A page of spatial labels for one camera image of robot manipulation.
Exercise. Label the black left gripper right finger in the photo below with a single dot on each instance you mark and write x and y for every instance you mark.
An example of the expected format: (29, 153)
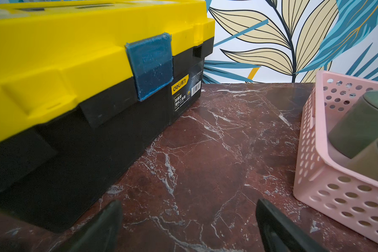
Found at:
(279, 233)

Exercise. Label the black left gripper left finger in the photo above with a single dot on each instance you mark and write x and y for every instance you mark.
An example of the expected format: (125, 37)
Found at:
(99, 234)

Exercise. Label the yellow-green canister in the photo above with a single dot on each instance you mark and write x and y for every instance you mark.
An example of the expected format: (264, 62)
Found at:
(366, 162)

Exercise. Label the pink perforated plastic basket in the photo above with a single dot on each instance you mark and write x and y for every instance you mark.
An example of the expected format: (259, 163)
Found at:
(322, 180)

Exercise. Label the dark green back-left canister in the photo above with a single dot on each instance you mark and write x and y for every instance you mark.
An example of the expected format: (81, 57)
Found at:
(358, 128)

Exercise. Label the yellow black plastic toolbox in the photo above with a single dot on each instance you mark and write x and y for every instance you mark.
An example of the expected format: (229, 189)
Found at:
(85, 88)

